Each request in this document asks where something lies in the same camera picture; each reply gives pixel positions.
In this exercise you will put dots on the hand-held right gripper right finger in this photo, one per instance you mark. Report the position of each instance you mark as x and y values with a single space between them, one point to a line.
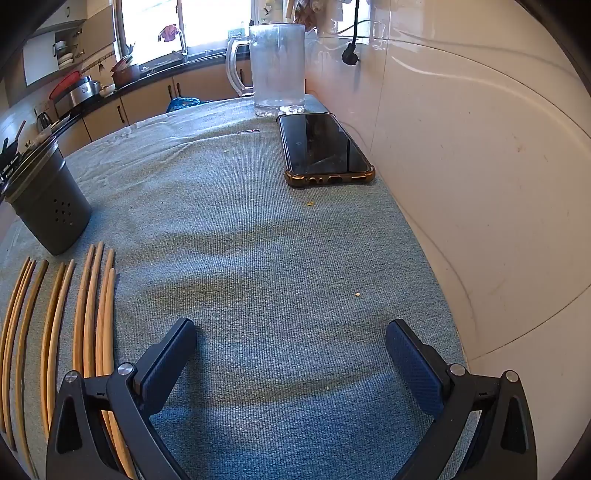
408 357

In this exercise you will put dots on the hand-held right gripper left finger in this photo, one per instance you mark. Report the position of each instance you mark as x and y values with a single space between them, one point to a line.
173 355

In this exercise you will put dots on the row of wooden chopsticks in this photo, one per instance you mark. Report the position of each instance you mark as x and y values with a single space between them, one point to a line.
105 304

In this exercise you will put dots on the dark grey utensil holder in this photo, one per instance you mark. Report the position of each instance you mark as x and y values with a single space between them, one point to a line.
46 207

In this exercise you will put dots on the grey-blue tablecloth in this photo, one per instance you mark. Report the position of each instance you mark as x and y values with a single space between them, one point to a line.
277 258

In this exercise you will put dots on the smartphone in brown case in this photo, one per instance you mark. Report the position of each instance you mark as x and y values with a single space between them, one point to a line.
318 143

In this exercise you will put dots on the blue plastic bag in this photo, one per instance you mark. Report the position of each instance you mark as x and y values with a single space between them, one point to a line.
182 104

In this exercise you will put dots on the black gas stove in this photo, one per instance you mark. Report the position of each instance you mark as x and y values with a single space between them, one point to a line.
10 157

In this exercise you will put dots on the beige lower kitchen cabinets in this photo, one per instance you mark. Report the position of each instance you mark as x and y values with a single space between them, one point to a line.
147 97

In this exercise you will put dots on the steel kettle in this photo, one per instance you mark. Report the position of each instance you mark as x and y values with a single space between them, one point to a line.
43 121

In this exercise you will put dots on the steel cooking pot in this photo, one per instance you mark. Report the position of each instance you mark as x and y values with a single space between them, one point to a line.
85 91

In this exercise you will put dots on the black kitchen countertop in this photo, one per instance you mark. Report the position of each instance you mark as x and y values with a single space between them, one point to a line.
157 76

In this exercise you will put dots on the dark red bucket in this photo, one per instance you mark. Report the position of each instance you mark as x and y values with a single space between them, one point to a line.
125 74

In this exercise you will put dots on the red pot lid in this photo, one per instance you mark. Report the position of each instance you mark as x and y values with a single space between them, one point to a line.
62 85

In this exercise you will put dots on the clear glass beer mug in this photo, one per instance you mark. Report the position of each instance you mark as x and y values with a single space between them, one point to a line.
277 69

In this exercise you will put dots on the kitchen faucet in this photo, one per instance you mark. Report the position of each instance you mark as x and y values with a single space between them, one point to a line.
183 41

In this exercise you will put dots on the stack of white dishes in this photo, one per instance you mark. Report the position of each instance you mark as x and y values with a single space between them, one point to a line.
63 53

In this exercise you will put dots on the pink cloth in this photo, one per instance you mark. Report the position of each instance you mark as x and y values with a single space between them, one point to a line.
169 33

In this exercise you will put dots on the kitchen window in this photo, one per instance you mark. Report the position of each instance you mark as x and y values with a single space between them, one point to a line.
207 23

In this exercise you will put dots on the upper kitchen cabinets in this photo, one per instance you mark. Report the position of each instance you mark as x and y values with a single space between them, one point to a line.
97 27

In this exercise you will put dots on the hanging mesh bag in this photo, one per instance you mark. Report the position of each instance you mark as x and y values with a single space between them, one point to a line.
305 13

